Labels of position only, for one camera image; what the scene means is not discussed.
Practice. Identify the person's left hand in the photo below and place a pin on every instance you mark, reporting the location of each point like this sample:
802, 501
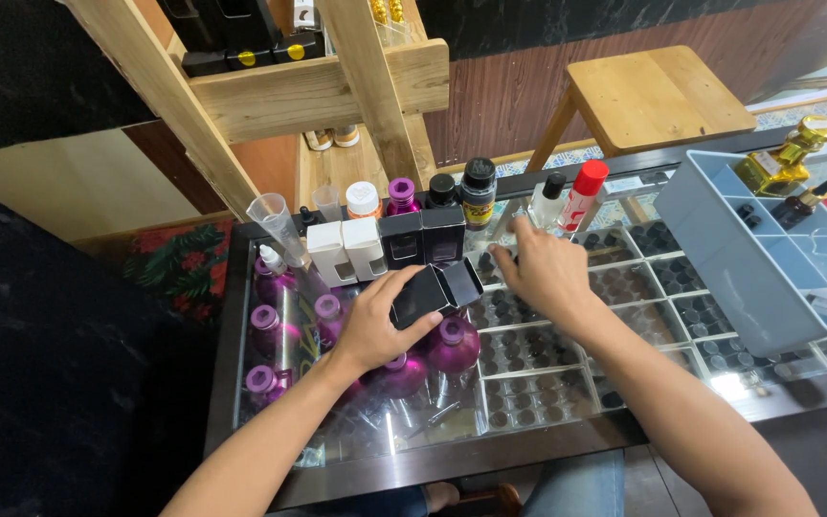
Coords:
370, 327

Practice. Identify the person's right hand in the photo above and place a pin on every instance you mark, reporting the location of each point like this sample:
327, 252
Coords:
546, 280

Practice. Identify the black carton box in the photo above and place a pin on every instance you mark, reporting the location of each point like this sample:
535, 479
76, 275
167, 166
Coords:
428, 293
444, 235
401, 240

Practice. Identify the clear bottle with black cap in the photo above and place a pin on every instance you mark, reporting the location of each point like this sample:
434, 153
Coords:
548, 201

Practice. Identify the small white carton box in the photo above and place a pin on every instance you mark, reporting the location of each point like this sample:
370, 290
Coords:
327, 253
365, 248

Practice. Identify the group of purple metallic bottles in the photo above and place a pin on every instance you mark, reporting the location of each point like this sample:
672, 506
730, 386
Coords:
449, 348

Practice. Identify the upright black carton box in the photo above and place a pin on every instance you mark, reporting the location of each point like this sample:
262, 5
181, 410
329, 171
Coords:
444, 235
401, 240

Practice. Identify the white spray can red cap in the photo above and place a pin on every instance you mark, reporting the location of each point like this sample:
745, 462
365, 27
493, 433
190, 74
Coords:
583, 194

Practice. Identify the trays of small dark-capped vials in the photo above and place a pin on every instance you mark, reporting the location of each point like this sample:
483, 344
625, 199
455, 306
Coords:
636, 316

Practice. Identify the dark bottle with yellow label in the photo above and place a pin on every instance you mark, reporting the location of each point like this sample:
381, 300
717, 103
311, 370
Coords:
479, 192

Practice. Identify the small white dropper bottle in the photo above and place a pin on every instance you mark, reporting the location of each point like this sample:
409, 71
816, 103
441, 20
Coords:
272, 260

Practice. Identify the small black dropper bottle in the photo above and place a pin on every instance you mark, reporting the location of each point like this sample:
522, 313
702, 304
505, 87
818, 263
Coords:
306, 217

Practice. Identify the orange bottle with white cap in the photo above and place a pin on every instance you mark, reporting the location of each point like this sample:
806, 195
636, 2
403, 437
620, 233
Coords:
363, 199

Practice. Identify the small clear plastic cup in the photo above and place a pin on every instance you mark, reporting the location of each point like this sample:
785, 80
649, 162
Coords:
327, 202

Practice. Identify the purple bottle with hexagonal cap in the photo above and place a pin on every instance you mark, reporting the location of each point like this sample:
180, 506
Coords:
403, 196

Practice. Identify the black round cap bottle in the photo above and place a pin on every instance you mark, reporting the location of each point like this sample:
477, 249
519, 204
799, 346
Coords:
443, 191

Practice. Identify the clear plastic measuring cylinder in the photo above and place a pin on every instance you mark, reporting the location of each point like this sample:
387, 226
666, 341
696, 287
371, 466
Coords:
277, 222

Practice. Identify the glass display counter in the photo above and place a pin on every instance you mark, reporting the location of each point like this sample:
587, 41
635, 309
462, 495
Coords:
456, 438

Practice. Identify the person's foot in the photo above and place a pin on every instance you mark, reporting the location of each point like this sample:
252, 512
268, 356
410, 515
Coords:
443, 497

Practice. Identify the floral patterned cloth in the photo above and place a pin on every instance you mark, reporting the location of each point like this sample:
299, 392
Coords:
184, 267

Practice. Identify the grey-blue plastic organizer tray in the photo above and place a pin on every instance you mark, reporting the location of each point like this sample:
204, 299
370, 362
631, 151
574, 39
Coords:
751, 266

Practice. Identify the wooden stool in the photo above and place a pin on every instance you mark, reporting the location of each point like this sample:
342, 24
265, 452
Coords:
647, 100

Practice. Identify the person's jeans leg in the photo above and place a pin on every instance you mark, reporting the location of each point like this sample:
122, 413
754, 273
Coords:
575, 485

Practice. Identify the small black caps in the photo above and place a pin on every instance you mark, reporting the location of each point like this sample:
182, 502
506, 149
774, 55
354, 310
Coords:
748, 214

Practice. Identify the wooden shelf rack with bottles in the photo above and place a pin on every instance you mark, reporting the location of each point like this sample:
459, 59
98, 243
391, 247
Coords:
298, 86

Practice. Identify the gold perfume bottle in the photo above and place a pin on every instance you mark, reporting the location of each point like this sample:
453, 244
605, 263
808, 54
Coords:
783, 159

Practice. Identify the brown dropper bottle gold collar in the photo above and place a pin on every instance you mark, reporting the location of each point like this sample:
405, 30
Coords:
801, 202

